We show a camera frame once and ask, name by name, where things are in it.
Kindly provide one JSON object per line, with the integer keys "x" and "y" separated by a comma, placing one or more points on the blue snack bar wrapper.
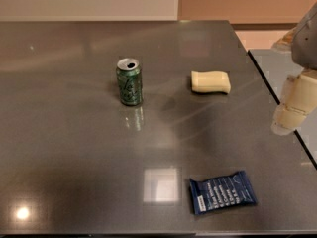
{"x": 221, "y": 192}

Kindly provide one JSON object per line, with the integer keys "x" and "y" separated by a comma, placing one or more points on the green soda can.
{"x": 129, "y": 78}

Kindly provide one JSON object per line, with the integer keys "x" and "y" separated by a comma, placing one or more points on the yellow sponge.
{"x": 211, "y": 81}

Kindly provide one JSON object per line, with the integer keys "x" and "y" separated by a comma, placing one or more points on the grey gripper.
{"x": 305, "y": 47}

